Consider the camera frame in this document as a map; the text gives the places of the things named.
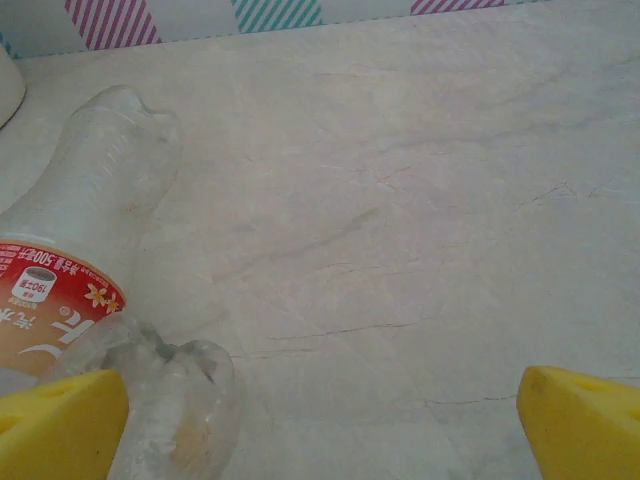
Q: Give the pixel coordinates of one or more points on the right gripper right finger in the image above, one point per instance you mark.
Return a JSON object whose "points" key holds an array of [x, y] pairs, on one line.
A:
{"points": [[590, 430]]}

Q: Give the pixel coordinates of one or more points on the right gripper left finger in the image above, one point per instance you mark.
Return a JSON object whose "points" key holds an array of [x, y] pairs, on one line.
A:
{"points": [[55, 430]]}

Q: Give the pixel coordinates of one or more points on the clear bottle red peach label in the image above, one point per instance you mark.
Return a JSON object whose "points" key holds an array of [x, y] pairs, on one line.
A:
{"points": [[90, 175]]}

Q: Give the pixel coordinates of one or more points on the white plastic bin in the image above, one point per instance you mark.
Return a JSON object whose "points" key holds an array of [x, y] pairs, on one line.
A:
{"points": [[10, 85]]}

